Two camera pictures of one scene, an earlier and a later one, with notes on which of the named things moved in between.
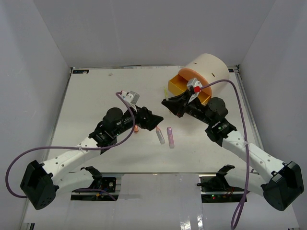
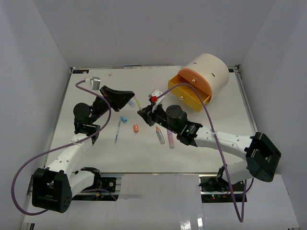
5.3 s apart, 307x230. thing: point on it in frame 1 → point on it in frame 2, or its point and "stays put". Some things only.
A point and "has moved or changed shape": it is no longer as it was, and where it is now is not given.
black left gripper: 150,121 → 117,99
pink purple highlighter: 171,137 stays put
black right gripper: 177,104 → 148,116
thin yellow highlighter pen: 166,94 has moved or changed shape
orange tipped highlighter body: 160,135 stays put
